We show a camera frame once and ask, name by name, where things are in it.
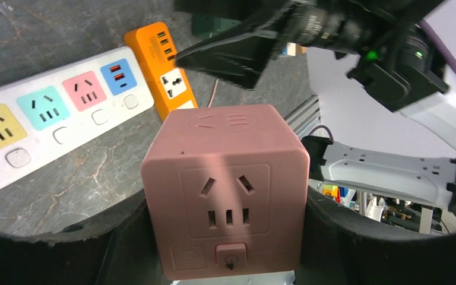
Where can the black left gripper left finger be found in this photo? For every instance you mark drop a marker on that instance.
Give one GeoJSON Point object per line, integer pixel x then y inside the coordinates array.
{"type": "Point", "coordinates": [115, 246]}

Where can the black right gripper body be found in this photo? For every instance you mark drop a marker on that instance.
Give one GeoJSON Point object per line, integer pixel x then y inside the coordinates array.
{"type": "Point", "coordinates": [388, 36]}

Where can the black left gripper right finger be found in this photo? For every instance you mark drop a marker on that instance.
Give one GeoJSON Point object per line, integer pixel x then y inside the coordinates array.
{"type": "Point", "coordinates": [341, 246]}

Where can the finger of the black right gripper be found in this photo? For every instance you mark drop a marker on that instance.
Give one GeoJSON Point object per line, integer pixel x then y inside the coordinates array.
{"type": "Point", "coordinates": [240, 54]}

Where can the pink cube socket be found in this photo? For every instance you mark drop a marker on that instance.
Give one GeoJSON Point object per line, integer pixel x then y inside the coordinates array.
{"type": "Point", "coordinates": [226, 189]}

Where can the white multicolour power strip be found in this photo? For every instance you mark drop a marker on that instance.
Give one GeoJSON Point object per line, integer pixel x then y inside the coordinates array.
{"type": "Point", "coordinates": [46, 116]}

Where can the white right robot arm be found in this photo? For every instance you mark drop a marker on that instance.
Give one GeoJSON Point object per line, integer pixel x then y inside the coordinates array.
{"type": "Point", "coordinates": [429, 100]}

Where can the dark green socket cube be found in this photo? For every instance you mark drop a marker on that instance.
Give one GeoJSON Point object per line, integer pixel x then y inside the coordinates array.
{"type": "Point", "coordinates": [203, 26]}

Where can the orange power strip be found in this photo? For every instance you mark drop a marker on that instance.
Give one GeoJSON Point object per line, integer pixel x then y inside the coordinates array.
{"type": "Point", "coordinates": [155, 52]}

